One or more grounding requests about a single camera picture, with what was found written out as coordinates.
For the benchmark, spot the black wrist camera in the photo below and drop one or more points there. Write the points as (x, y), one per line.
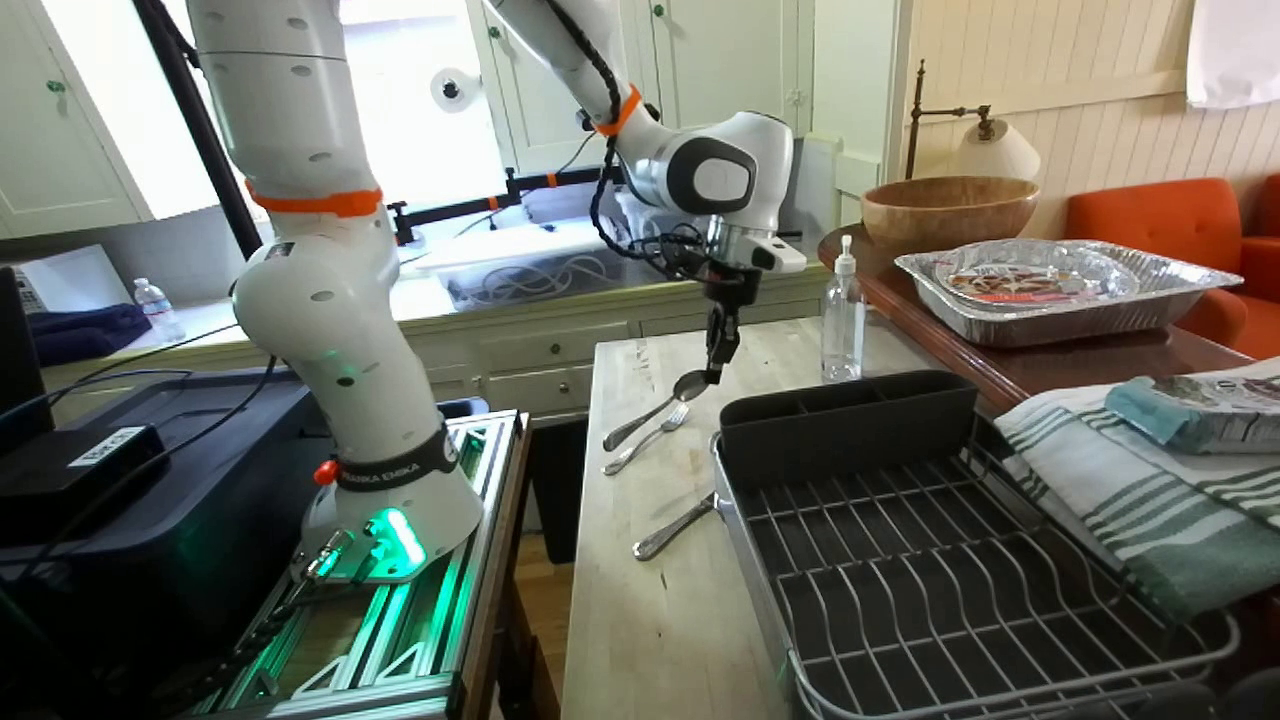
(666, 246)

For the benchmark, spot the clear hand sanitizer pump bottle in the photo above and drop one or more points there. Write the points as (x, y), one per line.
(840, 335)

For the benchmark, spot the aluminium foil baking pan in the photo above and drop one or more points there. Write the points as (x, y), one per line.
(1066, 287)

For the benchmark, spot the large silver spoon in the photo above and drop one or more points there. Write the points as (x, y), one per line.
(688, 387)

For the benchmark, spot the black diagonal pole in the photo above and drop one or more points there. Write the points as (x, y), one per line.
(195, 121)

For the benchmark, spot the white hanging cloth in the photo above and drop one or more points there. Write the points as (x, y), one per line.
(1234, 54)

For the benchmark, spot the aluminium robot mounting stand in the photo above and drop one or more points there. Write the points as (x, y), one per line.
(400, 642)

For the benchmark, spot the small clear water bottle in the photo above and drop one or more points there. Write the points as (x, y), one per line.
(156, 311)

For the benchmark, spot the dark blue cloth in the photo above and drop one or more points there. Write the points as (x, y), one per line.
(80, 330)

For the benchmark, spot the green striped white towel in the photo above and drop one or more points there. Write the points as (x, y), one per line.
(1133, 523)

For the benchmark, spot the white counter cabinet with drawers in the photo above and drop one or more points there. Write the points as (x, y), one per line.
(535, 362)

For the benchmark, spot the brass lamp with white shade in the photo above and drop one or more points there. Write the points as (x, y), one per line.
(1001, 149)

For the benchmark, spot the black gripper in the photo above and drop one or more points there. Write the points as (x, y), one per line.
(733, 289)

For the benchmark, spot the orange sofa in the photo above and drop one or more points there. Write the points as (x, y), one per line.
(1161, 221)

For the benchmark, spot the white wall cabinet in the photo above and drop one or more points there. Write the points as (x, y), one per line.
(80, 121)
(745, 54)

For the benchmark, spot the large wooden bowl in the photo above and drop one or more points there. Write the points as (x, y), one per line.
(944, 212)

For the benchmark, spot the black clamp bar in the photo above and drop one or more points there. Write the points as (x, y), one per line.
(467, 210)

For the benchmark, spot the folded newspaper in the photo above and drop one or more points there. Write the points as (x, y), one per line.
(1224, 387)

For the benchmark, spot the silver table knife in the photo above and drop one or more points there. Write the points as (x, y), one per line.
(673, 526)

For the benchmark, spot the white tape roll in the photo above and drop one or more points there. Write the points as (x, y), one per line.
(452, 89)

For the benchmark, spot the brown wooden side table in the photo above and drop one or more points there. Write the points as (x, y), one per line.
(1042, 367)

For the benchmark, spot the white paper sheet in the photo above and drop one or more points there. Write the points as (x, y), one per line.
(73, 282)

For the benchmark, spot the large black box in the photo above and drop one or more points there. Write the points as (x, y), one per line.
(202, 535)

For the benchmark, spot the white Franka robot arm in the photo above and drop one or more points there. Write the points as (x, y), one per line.
(322, 295)

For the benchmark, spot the flat black device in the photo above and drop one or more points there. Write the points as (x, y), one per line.
(80, 483)

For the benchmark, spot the black monitor edge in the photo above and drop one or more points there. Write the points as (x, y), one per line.
(20, 362)

